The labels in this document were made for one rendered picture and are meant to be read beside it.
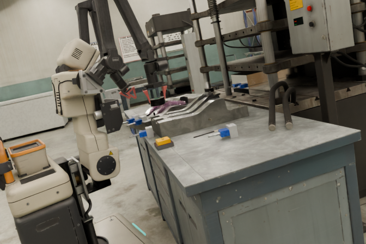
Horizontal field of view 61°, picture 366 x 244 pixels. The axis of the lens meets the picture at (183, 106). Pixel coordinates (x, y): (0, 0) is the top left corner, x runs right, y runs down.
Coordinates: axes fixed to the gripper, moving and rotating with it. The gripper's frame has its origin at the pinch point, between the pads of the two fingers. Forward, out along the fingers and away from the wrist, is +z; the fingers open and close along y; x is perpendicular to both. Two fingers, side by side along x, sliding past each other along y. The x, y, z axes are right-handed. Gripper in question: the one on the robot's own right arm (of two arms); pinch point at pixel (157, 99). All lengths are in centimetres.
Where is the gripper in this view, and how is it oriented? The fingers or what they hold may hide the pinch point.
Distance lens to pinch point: 166.0
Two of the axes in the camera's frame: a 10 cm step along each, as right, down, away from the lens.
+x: -2.0, -1.2, 9.7
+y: 9.6, -2.4, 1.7
